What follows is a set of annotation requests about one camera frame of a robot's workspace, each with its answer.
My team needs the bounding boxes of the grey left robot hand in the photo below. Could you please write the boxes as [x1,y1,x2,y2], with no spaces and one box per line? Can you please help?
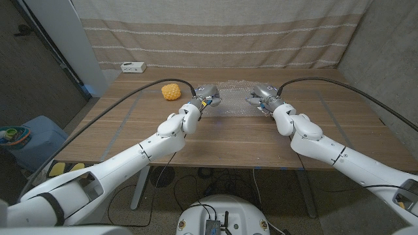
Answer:
[191,84,222,111]

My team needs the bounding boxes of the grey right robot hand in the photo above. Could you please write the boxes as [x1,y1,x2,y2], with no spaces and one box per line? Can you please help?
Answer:
[245,84,285,114]

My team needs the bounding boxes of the clear bubble wrap sheet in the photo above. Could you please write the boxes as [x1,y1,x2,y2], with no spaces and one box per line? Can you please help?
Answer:
[204,80,274,118]

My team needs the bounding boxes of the yellow dimpled ball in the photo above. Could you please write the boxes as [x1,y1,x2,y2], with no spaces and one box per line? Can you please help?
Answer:
[161,83,182,101]

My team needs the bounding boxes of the beige striped cloth mat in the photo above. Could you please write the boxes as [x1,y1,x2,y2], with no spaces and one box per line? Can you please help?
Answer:
[71,0,373,70]

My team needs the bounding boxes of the white power strip box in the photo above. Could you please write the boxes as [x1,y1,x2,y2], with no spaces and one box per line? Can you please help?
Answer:
[120,61,148,74]

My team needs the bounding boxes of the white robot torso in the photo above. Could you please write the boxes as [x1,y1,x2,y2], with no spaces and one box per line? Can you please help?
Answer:
[176,195,271,235]

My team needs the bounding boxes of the black antenna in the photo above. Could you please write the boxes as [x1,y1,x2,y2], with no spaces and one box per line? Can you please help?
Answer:
[223,211,233,235]

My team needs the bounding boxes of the grey finned module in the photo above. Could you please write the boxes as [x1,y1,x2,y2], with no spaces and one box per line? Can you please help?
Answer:
[204,219,217,235]

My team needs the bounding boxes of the white partition panel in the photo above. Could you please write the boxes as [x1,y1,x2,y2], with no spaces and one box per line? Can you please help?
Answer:
[23,0,109,98]

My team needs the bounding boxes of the black door strip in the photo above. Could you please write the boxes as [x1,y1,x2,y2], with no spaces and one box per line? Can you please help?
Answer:
[9,0,93,101]

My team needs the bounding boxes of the yellow black padded object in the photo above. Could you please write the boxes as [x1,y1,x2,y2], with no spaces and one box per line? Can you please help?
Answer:
[48,162,86,178]

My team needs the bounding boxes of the blue plastic bin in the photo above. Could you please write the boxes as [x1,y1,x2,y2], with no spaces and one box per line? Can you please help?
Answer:
[0,115,69,173]

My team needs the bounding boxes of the blue orange bowl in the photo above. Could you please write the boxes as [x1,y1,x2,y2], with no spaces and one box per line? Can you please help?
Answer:
[0,126,32,146]

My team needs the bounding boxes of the coiled black floor cable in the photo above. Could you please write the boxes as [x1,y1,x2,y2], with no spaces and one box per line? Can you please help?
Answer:
[197,166,214,180]

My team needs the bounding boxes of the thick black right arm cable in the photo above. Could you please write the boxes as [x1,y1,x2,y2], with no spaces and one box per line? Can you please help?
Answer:
[276,76,418,133]

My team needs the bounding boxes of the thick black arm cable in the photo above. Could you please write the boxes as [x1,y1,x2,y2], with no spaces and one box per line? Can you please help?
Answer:
[18,78,197,200]
[276,76,418,133]

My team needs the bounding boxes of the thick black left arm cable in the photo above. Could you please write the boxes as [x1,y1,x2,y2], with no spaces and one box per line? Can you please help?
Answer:
[18,78,197,200]

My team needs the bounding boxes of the tangled black floor cables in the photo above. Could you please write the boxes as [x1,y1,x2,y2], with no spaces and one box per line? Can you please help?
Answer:
[172,168,262,213]

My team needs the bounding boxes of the white floor cable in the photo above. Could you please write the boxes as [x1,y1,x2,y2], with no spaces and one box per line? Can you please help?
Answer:
[251,168,264,210]

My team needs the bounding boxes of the thin black left wrist cable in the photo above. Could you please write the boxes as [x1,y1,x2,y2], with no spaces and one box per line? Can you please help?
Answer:
[73,150,179,228]

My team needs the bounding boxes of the thin black floor cable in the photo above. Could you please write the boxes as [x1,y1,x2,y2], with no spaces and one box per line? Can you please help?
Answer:
[106,184,138,227]

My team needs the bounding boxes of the black wall hook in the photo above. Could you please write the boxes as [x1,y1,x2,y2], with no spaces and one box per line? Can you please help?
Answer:
[13,24,33,37]

